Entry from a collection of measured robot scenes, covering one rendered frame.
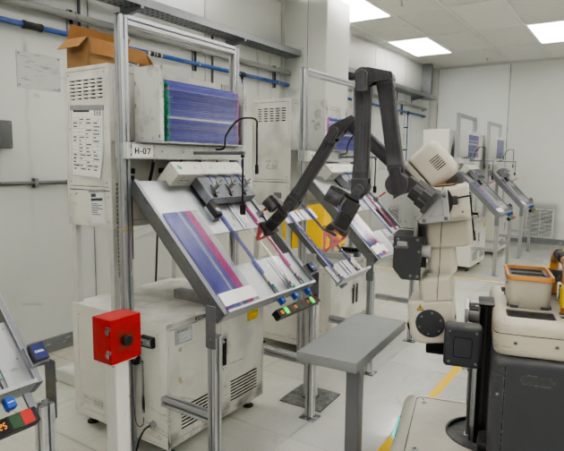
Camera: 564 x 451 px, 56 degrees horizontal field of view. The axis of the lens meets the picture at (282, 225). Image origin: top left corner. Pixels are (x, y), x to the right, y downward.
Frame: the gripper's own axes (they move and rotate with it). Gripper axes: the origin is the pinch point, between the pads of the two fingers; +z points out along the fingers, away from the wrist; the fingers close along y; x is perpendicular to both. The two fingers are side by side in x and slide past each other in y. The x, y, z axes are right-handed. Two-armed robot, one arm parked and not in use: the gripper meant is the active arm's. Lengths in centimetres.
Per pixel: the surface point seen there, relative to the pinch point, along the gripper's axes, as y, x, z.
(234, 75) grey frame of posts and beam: -22, -80, -33
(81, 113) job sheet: 48, -85, 6
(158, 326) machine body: 48, 12, 35
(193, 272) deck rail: 48.5, 7.8, 2.7
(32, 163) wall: 2, -147, 104
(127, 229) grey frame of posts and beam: 51, -27, 18
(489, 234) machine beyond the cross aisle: -597, 36, 59
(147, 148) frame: 42, -50, -8
